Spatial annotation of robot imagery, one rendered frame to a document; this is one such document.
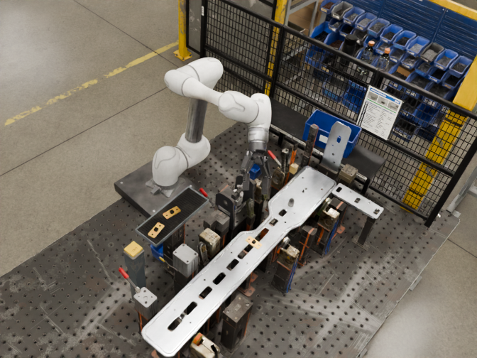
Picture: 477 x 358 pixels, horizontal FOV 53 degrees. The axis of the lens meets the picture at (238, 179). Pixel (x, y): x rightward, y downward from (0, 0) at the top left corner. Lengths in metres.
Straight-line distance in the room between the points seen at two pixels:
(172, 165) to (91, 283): 0.78
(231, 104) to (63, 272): 1.38
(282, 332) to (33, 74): 3.79
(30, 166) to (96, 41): 1.96
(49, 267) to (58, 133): 2.01
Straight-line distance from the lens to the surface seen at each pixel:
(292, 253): 2.41
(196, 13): 5.08
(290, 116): 3.15
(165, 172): 2.84
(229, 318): 2.22
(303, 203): 2.68
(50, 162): 4.36
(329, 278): 2.79
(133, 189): 2.99
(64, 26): 6.10
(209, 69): 2.53
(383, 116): 2.90
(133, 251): 2.23
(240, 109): 1.94
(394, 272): 2.94
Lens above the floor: 2.99
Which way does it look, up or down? 47 degrees down
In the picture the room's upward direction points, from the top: 7 degrees clockwise
